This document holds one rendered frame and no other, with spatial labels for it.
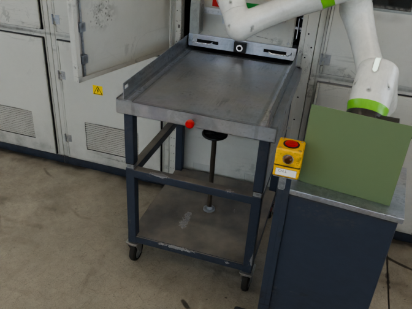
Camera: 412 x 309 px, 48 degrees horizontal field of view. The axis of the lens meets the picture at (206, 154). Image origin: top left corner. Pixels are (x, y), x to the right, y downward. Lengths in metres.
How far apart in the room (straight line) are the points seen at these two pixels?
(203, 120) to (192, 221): 0.69
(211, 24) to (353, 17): 0.75
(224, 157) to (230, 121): 0.90
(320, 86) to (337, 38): 0.23
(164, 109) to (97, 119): 1.05
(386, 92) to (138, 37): 1.16
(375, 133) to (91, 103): 1.73
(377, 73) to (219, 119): 0.55
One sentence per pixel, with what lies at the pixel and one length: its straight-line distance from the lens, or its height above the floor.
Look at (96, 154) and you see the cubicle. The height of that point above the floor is 0.13.
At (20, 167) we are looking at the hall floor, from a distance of 3.05.
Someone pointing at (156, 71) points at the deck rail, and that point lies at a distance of 2.03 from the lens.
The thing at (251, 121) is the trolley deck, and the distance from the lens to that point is 1.65.
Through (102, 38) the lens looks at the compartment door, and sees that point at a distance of 2.04.
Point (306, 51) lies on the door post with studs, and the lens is 2.22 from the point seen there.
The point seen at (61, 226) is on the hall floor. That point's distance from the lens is 2.52.
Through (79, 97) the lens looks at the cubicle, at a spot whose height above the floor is 0.48.
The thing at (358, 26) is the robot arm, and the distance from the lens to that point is 1.86.
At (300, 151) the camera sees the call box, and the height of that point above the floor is 0.90.
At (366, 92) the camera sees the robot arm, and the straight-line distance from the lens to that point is 1.52.
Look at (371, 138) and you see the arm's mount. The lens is 1.42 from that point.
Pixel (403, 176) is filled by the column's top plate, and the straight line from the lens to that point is 1.70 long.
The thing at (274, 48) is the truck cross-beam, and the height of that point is 0.91.
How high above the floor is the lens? 1.56
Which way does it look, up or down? 30 degrees down
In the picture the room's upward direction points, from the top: 4 degrees clockwise
